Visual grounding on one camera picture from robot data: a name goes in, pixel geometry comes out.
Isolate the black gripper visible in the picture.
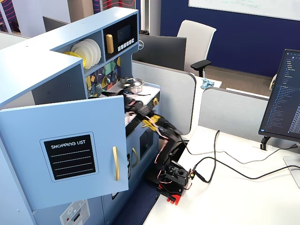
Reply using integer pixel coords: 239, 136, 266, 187
101, 83, 137, 102

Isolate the red arm base clamp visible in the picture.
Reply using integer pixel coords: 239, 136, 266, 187
156, 182, 186, 206

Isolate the steel toy ladle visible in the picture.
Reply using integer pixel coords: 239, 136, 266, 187
103, 67, 112, 85

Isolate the steel toy pot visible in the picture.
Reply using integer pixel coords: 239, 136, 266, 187
127, 78, 146, 94

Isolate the white toy plate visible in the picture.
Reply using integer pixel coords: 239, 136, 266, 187
76, 41, 97, 68
70, 44, 92, 70
83, 38, 102, 66

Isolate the blue shopping list door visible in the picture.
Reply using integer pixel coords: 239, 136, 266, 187
0, 95, 130, 211

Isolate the black toy microwave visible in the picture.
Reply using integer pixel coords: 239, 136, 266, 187
103, 14, 139, 62

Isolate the gray rounded desk partition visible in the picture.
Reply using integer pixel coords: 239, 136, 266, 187
132, 60, 197, 136

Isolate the black Dell monitor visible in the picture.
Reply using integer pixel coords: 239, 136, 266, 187
132, 35, 188, 72

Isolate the blue toy kitchen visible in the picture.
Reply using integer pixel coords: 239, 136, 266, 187
0, 6, 163, 225

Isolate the dark background monitor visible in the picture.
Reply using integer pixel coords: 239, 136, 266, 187
42, 16, 70, 33

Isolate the blue cloth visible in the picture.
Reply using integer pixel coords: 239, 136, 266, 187
200, 78, 215, 90

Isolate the white office chair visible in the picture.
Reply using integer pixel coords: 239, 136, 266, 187
176, 19, 218, 77

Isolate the whiteboard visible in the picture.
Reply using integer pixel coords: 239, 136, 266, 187
188, 0, 300, 22

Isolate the black monitor clamp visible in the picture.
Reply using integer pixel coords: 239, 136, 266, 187
259, 135, 273, 151

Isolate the lit computer monitor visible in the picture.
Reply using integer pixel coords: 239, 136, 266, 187
258, 48, 300, 143

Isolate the silver monitor stand plate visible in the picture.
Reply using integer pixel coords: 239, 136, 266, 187
283, 155, 300, 188

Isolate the small wrist camera board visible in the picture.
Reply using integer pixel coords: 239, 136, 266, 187
119, 77, 132, 88

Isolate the gold microwave handle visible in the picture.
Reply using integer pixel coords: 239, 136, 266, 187
105, 34, 115, 54

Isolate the gold dishwasher handle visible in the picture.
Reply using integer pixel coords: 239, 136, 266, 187
131, 147, 139, 168

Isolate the gold cabinet door handle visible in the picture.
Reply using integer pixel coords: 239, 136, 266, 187
112, 146, 120, 181

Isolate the black thick cable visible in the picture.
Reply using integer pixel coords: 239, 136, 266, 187
194, 130, 221, 184

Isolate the black thin cable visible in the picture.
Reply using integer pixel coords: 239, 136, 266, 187
184, 140, 300, 181

